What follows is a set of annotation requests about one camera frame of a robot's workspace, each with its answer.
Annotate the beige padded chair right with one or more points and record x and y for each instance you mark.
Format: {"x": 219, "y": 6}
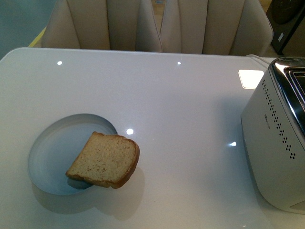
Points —
{"x": 220, "y": 27}

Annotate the slice of brown bread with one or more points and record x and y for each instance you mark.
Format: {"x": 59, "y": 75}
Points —
{"x": 105, "y": 161}

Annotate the black appliance in background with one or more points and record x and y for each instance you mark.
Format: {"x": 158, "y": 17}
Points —
{"x": 284, "y": 16}

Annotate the beige padded chair left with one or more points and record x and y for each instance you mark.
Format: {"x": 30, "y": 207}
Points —
{"x": 124, "y": 25}

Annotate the white round plate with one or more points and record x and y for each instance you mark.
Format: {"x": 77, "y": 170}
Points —
{"x": 55, "y": 149}

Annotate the white and chrome toaster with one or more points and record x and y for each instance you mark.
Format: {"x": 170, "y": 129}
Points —
{"x": 273, "y": 123}

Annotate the beige padded chair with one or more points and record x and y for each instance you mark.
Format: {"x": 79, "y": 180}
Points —
{"x": 124, "y": 25}
{"x": 220, "y": 27}

